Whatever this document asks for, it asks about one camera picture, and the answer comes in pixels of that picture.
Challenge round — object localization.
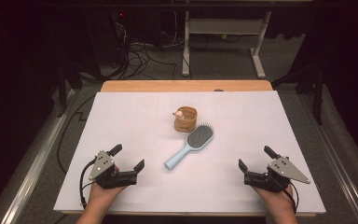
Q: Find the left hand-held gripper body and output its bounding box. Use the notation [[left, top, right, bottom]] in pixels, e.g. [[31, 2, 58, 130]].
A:
[[88, 149, 138, 190]]

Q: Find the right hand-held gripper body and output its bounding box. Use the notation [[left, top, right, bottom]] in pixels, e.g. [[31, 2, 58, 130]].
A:
[[243, 157, 311, 193]]

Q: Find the light blue hairbrush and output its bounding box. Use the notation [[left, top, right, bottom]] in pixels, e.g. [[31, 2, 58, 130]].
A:
[[163, 123, 215, 172]]

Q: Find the person's right hand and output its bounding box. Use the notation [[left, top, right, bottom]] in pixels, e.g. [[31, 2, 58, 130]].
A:
[[253, 184, 296, 213]]

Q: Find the person's left hand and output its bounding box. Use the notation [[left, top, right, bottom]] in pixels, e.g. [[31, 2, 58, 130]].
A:
[[88, 182, 129, 212]]

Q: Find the white board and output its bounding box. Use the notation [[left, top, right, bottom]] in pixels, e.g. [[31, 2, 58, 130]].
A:
[[53, 91, 326, 216]]

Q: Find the wooden cup with small figure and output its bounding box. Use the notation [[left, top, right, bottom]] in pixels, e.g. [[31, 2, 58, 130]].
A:
[[172, 105, 199, 133]]

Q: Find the black metal stand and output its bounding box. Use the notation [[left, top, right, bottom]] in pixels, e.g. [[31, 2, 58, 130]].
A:
[[271, 60, 324, 126], [56, 60, 84, 119]]

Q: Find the wooden table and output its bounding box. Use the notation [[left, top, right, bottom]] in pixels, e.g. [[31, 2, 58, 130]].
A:
[[60, 79, 317, 218]]

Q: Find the black computer tower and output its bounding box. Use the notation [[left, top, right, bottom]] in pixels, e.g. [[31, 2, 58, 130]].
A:
[[85, 8, 132, 68]]

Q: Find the white-framed desk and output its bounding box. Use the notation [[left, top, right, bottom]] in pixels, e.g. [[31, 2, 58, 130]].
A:
[[172, 0, 312, 79]]

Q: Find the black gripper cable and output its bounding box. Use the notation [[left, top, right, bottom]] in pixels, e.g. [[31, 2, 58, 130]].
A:
[[79, 158, 98, 210], [278, 176, 300, 216]]

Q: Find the black floor cable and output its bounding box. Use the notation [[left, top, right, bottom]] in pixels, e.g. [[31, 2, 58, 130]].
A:
[[56, 93, 97, 175]]

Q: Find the metal floor rail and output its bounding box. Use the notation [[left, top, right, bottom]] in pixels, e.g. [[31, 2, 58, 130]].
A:
[[297, 92, 358, 224], [0, 89, 76, 224]]

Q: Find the bundle of floor cables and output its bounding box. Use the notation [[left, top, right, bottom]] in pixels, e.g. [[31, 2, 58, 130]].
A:
[[113, 22, 189, 81]]

